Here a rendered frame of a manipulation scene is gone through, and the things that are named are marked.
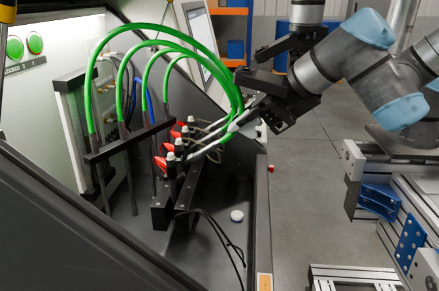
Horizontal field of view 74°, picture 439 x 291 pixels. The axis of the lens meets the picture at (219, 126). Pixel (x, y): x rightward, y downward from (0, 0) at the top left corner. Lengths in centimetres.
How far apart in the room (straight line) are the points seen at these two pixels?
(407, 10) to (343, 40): 60
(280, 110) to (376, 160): 57
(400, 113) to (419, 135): 57
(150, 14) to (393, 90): 76
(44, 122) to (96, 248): 41
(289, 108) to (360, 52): 17
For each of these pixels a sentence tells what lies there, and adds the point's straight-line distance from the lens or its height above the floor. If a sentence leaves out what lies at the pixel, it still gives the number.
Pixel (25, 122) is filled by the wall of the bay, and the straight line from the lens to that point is 75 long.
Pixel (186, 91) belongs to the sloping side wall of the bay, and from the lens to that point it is 100.
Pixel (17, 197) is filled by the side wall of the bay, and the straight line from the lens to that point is 46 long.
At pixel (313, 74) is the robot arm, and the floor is 135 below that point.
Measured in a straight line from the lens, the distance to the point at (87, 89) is 75.
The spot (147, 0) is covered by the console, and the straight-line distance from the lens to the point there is 103.
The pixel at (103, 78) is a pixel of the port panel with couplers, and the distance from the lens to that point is 100.
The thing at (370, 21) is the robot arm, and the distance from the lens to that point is 51.
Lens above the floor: 148
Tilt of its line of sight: 25 degrees down
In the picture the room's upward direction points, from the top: straight up
